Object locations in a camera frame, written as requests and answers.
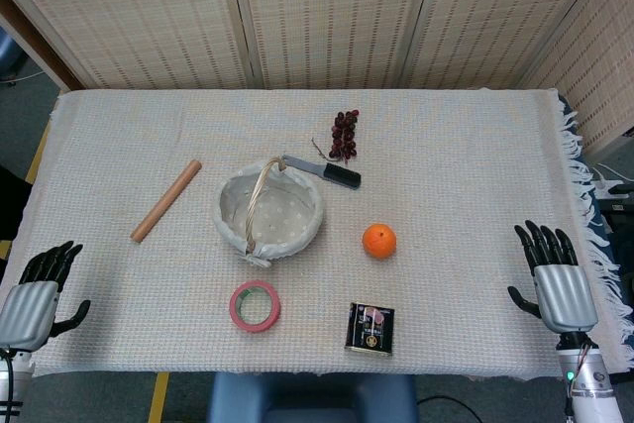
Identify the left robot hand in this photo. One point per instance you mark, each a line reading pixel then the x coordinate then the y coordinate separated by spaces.
pixel 30 301

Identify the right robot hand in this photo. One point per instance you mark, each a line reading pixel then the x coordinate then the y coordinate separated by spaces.
pixel 564 296

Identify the orange fruit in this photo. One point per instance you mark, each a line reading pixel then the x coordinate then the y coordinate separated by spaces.
pixel 379 241

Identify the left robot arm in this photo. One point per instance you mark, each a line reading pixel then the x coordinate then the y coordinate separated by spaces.
pixel 10 383

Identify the white fabric basket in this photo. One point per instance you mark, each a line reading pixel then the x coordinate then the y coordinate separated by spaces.
pixel 270 210

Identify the white power strip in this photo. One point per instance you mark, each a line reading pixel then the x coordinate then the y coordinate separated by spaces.
pixel 613 185

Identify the wooden rolling pin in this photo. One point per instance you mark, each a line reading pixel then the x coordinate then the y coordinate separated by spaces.
pixel 166 201

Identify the black tin can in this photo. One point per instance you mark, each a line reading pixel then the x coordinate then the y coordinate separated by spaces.
pixel 370 328

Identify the pink tape roll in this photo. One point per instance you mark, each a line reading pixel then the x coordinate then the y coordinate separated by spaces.
pixel 254 305

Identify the white woven tablecloth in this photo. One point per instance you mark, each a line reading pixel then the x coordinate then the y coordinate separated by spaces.
pixel 317 244

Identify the red grape bunch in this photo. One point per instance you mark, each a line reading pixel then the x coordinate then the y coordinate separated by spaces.
pixel 344 138

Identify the blue chair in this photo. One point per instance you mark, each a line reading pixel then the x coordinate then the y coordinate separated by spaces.
pixel 312 398

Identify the beige folding screen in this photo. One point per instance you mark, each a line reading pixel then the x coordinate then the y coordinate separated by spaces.
pixel 317 17

